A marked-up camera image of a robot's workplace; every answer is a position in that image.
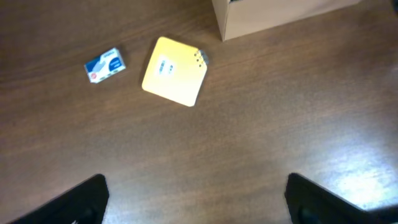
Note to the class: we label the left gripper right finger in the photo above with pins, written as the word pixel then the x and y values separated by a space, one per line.
pixel 309 202

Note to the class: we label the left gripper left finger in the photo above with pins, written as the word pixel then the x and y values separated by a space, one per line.
pixel 83 204

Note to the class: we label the yellow spiral notepad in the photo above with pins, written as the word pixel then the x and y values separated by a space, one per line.
pixel 175 71

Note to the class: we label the small blue white box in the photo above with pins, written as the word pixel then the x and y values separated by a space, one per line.
pixel 104 66

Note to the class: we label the brown cardboard box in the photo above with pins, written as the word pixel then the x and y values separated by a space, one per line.
pixel 242 17

